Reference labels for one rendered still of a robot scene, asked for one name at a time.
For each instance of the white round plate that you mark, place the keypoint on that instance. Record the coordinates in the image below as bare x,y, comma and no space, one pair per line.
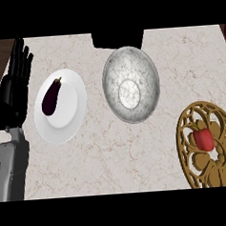
68,111

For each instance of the grey marbled bowl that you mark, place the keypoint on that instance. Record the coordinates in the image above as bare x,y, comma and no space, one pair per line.
131,85

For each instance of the golden openwork round placemat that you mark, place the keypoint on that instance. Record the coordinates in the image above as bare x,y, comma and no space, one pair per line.
225,166

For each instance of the black appliance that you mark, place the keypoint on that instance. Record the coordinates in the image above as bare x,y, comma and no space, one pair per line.
117,39

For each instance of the dark purple eggplant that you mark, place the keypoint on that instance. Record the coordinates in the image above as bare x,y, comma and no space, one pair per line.
51,98

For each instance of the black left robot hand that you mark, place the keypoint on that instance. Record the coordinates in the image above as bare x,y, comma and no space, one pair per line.
13,90

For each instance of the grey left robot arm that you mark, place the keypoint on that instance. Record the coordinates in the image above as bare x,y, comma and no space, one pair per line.
8,163

